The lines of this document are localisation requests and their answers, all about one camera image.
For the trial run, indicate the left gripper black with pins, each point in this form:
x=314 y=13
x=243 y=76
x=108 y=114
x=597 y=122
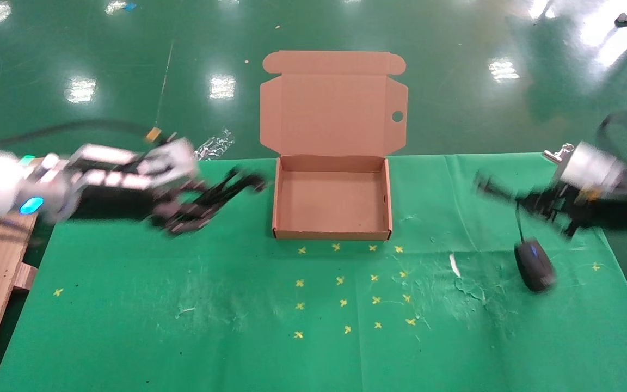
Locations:
x=117 y=201

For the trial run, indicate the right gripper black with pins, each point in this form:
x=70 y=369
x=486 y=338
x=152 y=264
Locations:
x=564 y=209

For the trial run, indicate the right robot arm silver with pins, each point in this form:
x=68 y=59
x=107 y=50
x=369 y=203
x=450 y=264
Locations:
x=591 y=166

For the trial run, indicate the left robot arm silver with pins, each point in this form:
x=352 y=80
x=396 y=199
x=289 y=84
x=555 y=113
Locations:
x=3 y=182

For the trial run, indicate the open brown cardboard box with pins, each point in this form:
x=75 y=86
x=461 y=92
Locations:
x=332 y=109

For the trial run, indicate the clear plastic wrapper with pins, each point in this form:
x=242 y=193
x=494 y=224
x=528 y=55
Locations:
x=214 y=146

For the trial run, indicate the metal binder clip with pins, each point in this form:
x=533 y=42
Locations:
x=555 y=155

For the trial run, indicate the small white scrap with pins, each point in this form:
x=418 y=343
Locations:
x=455 y=265

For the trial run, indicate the small blue scrap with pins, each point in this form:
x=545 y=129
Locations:
x=129 y=6

